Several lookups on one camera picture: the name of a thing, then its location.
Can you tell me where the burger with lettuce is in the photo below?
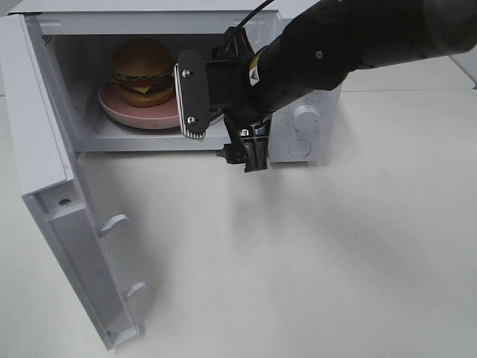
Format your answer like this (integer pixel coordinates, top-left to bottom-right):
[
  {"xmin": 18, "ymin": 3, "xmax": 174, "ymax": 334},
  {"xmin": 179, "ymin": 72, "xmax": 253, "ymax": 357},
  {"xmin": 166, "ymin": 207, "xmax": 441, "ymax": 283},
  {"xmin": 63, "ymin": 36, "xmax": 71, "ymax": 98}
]
[{"xmin": 110, "ymin": 38, "xmax": 175, "ymax": 108}]

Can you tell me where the round white door button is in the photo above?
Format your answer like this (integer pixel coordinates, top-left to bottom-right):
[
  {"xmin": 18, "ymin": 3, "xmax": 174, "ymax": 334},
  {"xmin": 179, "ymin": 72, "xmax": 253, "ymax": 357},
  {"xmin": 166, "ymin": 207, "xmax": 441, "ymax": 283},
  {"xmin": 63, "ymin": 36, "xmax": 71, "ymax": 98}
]
[{"xmin": 288, "ymin": 139, "xmax": 312, "ymax": 158}]

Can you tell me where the pink round plate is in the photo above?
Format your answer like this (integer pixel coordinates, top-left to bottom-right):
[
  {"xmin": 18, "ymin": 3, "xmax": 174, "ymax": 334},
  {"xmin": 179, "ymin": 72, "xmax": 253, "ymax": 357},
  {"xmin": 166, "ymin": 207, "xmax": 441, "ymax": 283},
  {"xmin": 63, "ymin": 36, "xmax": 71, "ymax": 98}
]
[{"xmin": 98, "ymin": 82, "xmax": 180, "ymax": 131}]

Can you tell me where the white microwave door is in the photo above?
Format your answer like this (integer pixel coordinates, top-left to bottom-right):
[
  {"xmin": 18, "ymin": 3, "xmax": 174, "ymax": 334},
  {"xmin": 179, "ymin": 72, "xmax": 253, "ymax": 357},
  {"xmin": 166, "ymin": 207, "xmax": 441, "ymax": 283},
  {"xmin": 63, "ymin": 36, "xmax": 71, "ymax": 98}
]
[{"xmin": 1, "ymin": 14, "xmax": 144, "ymax": 349}]

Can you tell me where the white timer knob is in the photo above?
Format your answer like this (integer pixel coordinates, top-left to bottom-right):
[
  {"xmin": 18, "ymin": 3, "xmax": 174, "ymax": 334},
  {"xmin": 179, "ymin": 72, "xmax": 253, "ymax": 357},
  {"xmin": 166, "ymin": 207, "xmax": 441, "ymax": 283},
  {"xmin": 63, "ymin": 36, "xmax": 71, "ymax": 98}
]
[{"xmin": 292, "ymin": 104, "xmax": 320, "ymax": 134}]

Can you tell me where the white microwave oven body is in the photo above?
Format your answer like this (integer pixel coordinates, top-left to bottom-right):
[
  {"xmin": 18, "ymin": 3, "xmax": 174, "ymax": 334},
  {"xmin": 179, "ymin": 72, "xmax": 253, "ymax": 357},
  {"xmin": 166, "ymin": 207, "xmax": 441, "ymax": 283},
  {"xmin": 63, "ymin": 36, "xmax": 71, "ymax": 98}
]
[{"xmin": 7, "ymin": 0, "xmax": 344, "ymax": 167}]

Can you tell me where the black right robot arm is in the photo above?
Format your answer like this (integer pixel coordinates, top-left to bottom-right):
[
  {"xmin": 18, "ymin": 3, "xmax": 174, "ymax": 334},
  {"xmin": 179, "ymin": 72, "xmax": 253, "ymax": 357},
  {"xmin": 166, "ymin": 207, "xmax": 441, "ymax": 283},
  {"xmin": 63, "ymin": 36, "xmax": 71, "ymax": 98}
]
[{"xmin": 215, "ymin": 1, "xmax": 476, "ymax": 172}]

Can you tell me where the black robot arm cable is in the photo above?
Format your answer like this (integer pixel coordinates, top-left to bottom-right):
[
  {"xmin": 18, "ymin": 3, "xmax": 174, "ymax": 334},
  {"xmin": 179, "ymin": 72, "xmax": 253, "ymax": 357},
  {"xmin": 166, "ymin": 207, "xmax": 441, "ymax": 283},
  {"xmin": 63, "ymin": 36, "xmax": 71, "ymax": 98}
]
[{"xmin": 210, "ymin": 0, "xmax": 277, "ymax": 63}]

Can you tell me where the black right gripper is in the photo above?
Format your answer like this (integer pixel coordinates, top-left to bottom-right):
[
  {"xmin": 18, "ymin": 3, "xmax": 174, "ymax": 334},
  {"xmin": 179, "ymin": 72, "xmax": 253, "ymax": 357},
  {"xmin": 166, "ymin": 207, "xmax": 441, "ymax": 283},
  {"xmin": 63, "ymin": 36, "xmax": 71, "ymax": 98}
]
[{"xmin": 217, "ymin": 51, "xmax": 291, "ymax": 172}]

